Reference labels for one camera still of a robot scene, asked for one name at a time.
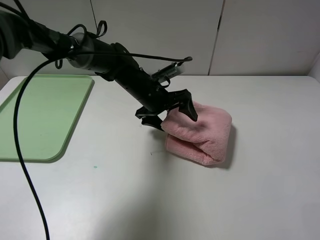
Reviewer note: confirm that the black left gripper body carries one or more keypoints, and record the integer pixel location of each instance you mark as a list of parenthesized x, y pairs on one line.
[(154, 99)]

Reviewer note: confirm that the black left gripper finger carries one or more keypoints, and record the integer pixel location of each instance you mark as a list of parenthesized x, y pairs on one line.
[(182, 100), (152, 120)]

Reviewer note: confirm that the pink fluffy towel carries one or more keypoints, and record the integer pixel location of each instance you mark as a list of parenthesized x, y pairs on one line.
[(203, 141)]

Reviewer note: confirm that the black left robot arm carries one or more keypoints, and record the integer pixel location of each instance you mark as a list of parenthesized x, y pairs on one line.
[(112, 62)]

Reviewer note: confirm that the green plastic tray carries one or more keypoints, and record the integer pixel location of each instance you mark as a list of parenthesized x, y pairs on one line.
[(48, 113)]

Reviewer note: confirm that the small white plastic tag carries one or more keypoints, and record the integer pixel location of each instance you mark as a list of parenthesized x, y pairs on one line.
[(156, 152)]

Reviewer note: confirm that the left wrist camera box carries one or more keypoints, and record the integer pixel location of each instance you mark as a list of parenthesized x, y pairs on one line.
[(168, 72)]

